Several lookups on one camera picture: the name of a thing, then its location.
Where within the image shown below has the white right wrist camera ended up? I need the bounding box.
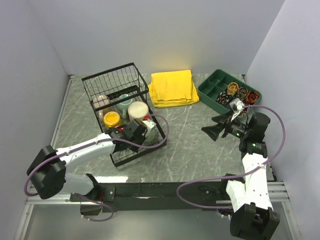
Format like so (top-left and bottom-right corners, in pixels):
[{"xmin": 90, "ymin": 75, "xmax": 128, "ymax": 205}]
[{"xmin": 229, "ymin": 98, "xmax": 245, "ymax": 113}]

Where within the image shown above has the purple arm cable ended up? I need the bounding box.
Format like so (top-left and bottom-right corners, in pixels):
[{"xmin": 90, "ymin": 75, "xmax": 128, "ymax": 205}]
[
  {"xmin": 23, "ymin": 113, "xmax": 170, "ymax": 222},
  {"xmin": 176, "ymin": 104, "xmax": 286, "ymax": 210}
]

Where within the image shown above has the grey-green ceramic mug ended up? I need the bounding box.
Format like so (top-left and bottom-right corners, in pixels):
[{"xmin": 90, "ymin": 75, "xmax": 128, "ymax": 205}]
[{"xmin": 116, "ymin": 93, "xmax": 134, "ymax": 120}]

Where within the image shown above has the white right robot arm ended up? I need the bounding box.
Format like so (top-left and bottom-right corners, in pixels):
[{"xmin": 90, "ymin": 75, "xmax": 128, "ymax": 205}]
[{"xmin": 202, "ymin": 112, "xmax": 280, "ymax": 240}]

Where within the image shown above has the pink iridescent mug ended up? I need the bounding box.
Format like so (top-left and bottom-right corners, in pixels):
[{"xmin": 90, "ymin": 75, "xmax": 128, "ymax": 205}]
[{"xmin": 92, "ymin": 95, "xmax": 112, "ymax": 121}]

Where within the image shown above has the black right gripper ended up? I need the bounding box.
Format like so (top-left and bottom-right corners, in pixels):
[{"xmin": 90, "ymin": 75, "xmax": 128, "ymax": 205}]
[{"xmin": 201, "ymin": 109, "xmax": 251, "ymax": 141}]

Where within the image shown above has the folded yellow cloth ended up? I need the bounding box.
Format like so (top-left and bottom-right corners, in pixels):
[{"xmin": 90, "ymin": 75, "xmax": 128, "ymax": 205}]
[{"xmin": 148, "ymin": 69, "xmax": 200, "ymax": 108}]

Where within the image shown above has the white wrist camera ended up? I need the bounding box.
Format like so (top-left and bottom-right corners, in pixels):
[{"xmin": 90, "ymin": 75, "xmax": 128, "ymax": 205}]
[
  {"xmin": 142, "ymin": 115, "xmax": 156, "ymax": 134},
  {"xmin": 229, "ymin": 98, "xmax": 245, "ymax": 113}
]

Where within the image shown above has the dark green cup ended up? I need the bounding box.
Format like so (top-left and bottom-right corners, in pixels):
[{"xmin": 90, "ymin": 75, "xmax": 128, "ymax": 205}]
[{"xmin": 127, "ymin": 101, "xmax": 149, "ymax": 121}]

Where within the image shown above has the teal ceramic cup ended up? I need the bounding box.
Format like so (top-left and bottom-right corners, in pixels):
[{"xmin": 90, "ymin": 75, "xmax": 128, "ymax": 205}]
[{"xmin": 144, "ymin": 129, "xmax": 159, "ymax": 146}]

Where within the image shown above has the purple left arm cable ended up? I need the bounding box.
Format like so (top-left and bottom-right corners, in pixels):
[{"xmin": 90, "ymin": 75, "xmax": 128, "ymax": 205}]
[{"xmin": 23, "ymin": 113, "xmax": 170, "ymax": 222}]

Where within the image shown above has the dark patterned rolled tie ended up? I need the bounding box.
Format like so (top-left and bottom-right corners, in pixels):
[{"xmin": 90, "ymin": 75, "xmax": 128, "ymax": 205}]
[{"xmin": 235, "ymin": 87, "xmax": 249, "ymax": 101}]

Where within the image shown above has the black wire dish rack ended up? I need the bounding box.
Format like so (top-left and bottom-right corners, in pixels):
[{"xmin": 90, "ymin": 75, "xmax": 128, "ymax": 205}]
[{"xmin": 81, "ymin": 62, "xmax": 167, "ymax": 168}]

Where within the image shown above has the black floral rolled tie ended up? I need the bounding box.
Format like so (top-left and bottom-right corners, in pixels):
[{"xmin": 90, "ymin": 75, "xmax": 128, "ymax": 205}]
[{"xmin": 215, "ymin": 91, "xmax": 232, "ymax": 106}]

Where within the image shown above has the yellow rolled tie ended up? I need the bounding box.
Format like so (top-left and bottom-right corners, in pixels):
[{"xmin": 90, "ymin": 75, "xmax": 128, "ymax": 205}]
[{"xmin": 226, "ymin": 82, "xmax": 239, "ymax": 96}]

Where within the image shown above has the green divided organizer tray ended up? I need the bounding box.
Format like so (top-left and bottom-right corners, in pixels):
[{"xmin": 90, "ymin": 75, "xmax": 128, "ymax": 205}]
[{"xmin": 197, "ymin": 69, "xmax": 262, "ymax": 115}]

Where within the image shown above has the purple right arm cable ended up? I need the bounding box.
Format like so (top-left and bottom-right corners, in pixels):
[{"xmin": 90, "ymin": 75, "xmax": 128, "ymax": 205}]
[{"xmin": 176, "ymin": 104, "xmax": 286, "ymax": 210}]

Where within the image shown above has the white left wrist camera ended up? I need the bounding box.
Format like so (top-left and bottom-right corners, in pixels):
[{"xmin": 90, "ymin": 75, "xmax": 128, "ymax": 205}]
[{"xmin": 142, "ymin": 115, "xmax": 156, "ymax": 134}]

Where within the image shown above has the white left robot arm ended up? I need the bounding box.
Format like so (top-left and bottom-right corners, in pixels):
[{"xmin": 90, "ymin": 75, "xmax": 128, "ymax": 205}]
[{"xmin": 26, "ymin": 119, "xmax": 156, "ymax": 201}]

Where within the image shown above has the orange black rolled tie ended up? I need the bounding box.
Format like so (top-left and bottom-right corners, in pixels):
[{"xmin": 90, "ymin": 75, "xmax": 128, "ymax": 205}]
[{"xmin": 244, "ymin": 91, "xmax": 259, "ymax": 105}]

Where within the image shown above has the yellow mug black handle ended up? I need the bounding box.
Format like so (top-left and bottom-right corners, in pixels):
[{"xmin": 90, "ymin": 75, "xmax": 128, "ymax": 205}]
[{"xmin": 103, "ymin": 111, "xmax": 123, "ymax": 129}]

